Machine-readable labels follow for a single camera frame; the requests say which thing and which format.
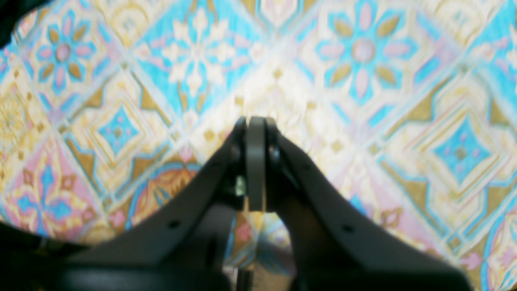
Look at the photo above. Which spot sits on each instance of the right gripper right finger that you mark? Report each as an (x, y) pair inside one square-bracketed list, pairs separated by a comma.
[(335, 247)]

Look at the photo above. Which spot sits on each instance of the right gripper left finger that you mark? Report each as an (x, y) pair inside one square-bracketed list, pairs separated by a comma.
[(182, 246)]

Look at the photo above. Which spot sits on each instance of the patterned tablecloth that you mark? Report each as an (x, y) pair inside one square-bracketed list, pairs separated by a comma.
[(110, 107)]

